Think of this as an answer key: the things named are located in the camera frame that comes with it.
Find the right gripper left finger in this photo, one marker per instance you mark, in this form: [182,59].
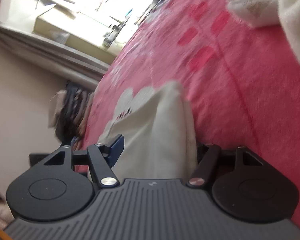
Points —
[61,184]

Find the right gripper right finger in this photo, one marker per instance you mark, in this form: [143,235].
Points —
[243,184]

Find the white bear sweatshirt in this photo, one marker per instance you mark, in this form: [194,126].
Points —
[158,128]

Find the near folded clothes stack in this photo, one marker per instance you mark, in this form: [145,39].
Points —
[69,110]

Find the pink floral bed blanket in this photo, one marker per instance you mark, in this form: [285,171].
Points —
[243,85]

